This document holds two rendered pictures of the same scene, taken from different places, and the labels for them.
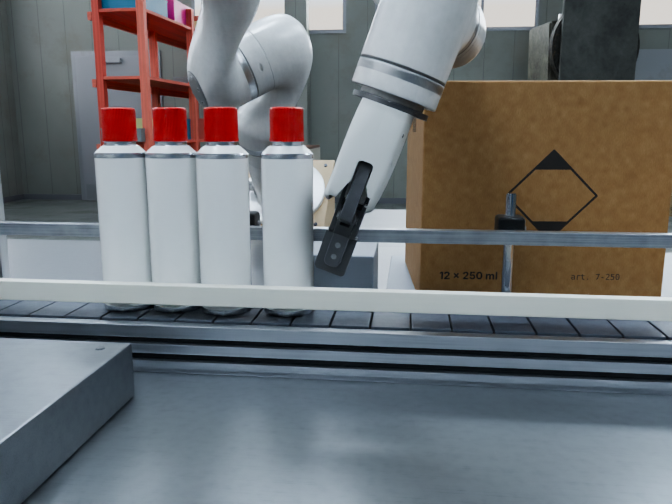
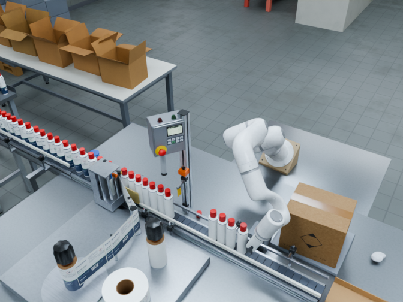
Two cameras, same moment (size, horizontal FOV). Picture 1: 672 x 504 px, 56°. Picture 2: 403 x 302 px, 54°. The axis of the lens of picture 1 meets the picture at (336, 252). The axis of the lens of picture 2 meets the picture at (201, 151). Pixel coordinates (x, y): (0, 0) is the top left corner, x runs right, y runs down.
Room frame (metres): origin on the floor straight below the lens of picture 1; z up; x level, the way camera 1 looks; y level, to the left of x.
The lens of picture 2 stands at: (-0.60, -0.37, 2.55)
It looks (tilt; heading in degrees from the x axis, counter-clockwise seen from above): 38 degrees down; 27
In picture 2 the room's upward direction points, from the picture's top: 1 degrees counter-clockwise
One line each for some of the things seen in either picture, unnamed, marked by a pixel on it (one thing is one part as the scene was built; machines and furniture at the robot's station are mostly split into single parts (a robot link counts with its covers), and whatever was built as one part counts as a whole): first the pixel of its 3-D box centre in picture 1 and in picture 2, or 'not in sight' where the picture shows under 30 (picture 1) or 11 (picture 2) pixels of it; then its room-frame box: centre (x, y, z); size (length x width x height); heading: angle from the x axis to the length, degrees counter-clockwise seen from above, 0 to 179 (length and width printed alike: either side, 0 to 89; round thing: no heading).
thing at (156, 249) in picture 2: not in sight; (156, 242); (0.39, 0.40, 1.03); 0.09 x 0.09 x 0.30
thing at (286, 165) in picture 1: (287, 211); (242, 238); (0.64, 0.05, 0.98); 0.05 x 0.05 x 0.20
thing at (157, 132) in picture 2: not in sight; (167, 133); (0.77, 0.54, 1.38); 0.17 x 0.10 x 0.19; 138
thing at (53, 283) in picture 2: not in sight; (75, 284); (0.10, 0.68, 0.89); 0.31 x 0.31 x 0.01
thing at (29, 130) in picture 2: not in sight; (31, 135); (0.82, 1.66, 0.98); 0.05 x 0.05 x 0.20
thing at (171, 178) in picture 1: (174, 210); (222, 228); (0.65, 0.17, 0.98); 0.05 x 0.05 x 0.20
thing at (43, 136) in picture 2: not in sight; (45, 143); (0.80, 1.51, 0.98); 0.05 x 0.05 x 0.20
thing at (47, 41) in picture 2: not in sight; (57, 42); (2.12, 2.63, 0.97); 0.45 x 0.44 x 0.37; 177
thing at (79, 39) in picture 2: not in sight; (94, 49); (2.15, 2.20, 0.97); 0.53 x 0.45 x 0.37; 176
